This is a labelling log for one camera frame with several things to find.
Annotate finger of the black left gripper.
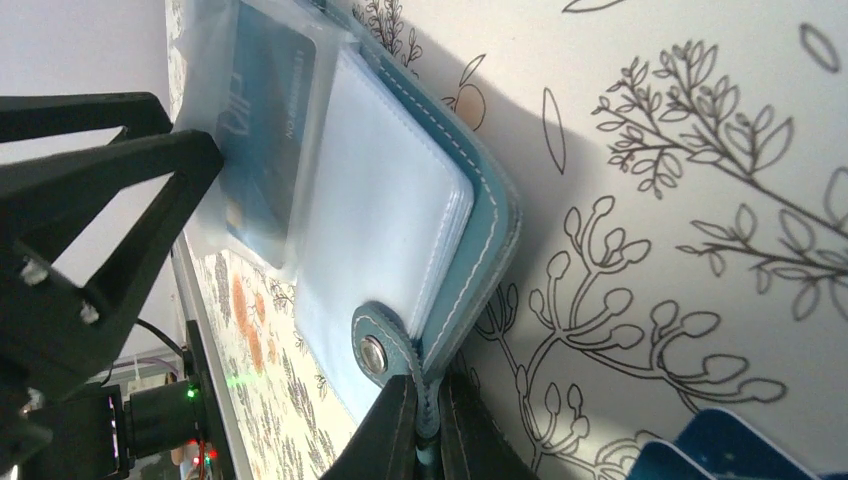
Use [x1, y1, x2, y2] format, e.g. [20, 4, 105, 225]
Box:
[1, 92, 173, 143]
[1, 130, 223, 398]

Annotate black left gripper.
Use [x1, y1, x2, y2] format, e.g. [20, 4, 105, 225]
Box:
[1, 380, 206, 479]

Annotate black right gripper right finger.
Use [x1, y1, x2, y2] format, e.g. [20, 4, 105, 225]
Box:
[439, 374, 537, 480]

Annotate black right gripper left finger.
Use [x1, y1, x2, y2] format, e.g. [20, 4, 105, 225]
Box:
[321, 375, 418, 480]

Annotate blue card grey stripe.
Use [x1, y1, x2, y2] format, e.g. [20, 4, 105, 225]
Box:
[217, 1, 317, 268]

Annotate teal leather card holder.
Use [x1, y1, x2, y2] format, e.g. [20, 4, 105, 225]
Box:
[176, 1, 520, 438]

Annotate blue card stack upper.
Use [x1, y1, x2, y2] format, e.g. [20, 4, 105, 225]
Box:
[627, 408, 818, 480]

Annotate floral patterned table mat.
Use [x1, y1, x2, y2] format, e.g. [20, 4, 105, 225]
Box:
[164, 0, 848, 480]

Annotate aluminium rail base front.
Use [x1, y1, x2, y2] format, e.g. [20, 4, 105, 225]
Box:
[171, 234, 253, 479]

